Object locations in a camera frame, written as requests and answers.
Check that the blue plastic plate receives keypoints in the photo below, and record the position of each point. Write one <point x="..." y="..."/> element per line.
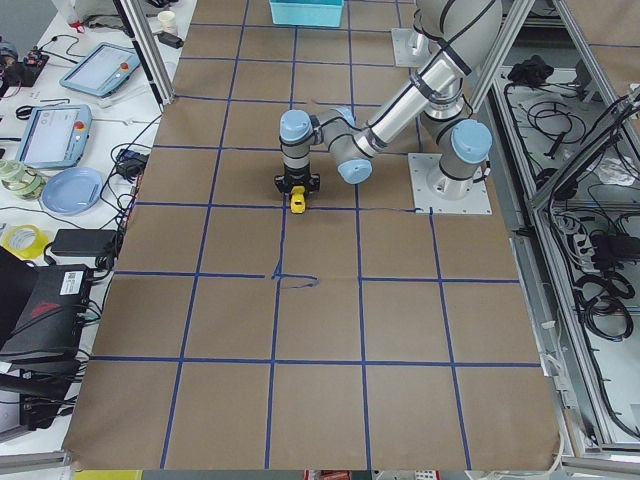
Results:
<point x="72" y="191"/>

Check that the yellow tape roll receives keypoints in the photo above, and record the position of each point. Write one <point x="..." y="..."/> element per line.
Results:
<point x="25" y="241"/>

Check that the yellow toy beetle car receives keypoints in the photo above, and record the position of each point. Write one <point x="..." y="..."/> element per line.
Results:
<point x="297" y="199"/>

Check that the turquoise plastic bin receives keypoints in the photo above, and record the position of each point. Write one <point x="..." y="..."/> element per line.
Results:
<point x="313" y="13"/>

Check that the right teach pendant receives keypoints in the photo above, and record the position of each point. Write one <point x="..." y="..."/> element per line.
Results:
<point x="102" y="72"/>

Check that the black laptop computer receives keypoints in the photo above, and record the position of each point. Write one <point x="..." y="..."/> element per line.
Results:
<point x="40" y="308"/>

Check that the aluminium frame post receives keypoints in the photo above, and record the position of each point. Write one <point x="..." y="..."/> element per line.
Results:
<point x="136" y="27"/>

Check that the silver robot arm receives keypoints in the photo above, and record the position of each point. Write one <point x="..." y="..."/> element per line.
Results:
<point x="459" y="36"/>

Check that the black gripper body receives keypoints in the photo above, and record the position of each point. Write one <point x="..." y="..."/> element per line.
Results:
<point x="297" y="177"/>

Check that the left teach pendant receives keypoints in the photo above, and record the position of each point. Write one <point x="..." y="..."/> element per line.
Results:
<point x="55" y="136"/>

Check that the black power adapter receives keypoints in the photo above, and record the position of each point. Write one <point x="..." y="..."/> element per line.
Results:
<point x="83" y="243"/>

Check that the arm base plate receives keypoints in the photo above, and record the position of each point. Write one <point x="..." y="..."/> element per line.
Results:
<point x="411" y="49"/>
<point x="435" y="193"/>

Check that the teach pendant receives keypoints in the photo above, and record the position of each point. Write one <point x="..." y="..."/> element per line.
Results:
<point x="55" y="136"/>
<point x="102" y="72"/>

